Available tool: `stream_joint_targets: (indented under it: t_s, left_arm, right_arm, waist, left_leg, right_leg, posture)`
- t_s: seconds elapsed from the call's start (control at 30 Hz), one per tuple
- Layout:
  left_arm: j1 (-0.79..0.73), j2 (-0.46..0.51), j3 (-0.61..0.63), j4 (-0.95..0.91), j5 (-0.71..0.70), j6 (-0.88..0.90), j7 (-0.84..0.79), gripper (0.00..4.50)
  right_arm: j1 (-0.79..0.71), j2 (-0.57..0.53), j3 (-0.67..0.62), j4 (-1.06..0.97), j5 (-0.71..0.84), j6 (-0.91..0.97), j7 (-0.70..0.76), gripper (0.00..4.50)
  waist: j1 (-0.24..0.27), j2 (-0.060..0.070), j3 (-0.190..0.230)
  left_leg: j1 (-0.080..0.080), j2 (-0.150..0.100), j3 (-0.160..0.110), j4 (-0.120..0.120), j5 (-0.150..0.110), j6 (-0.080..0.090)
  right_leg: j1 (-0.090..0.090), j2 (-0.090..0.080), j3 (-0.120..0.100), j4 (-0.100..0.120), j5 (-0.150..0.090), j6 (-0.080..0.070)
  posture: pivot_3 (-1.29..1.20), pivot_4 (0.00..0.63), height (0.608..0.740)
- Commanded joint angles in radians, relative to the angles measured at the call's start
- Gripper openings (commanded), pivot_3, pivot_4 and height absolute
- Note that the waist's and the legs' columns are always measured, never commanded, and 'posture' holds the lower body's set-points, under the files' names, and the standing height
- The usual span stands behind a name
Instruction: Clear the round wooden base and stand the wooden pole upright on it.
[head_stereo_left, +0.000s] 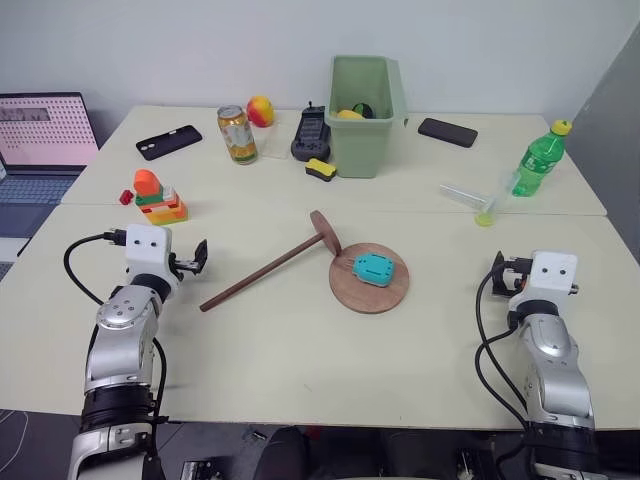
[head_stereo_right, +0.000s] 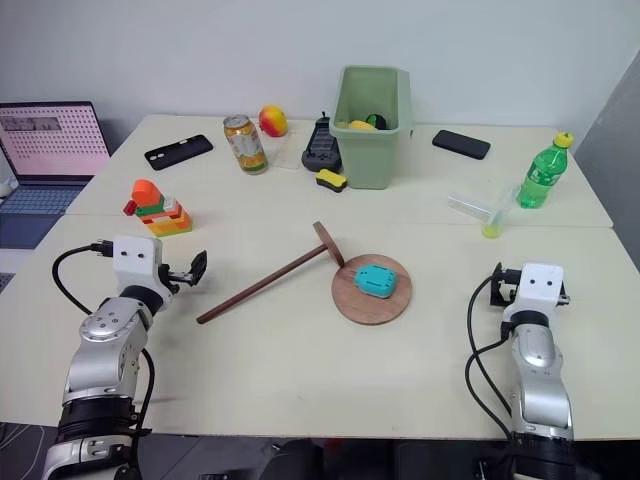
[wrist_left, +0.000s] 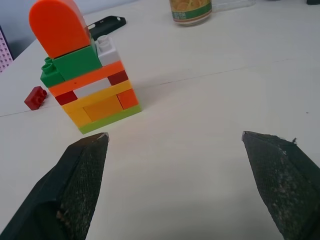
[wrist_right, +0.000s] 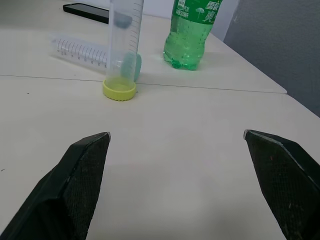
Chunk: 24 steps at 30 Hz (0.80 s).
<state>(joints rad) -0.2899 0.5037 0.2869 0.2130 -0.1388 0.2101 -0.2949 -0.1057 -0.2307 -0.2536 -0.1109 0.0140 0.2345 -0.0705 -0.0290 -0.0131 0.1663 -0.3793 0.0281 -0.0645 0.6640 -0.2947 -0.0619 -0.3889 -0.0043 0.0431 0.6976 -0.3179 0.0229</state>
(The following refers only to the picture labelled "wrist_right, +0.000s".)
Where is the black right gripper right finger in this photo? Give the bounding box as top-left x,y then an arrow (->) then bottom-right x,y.
243,129 -> 320,240

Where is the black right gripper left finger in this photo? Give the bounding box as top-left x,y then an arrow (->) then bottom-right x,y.
0,131 -> 112,240

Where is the clear tube with green cap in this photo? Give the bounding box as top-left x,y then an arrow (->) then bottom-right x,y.
49,33 -> 143,82

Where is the clear tube with yellow cap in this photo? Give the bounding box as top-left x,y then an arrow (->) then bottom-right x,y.
102,0 -> 145,102

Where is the green soda bottle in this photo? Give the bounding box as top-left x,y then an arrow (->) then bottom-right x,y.
163,0 -> 224,71

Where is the black smartphone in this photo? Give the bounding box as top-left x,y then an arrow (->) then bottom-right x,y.
62,3 -> 110,25

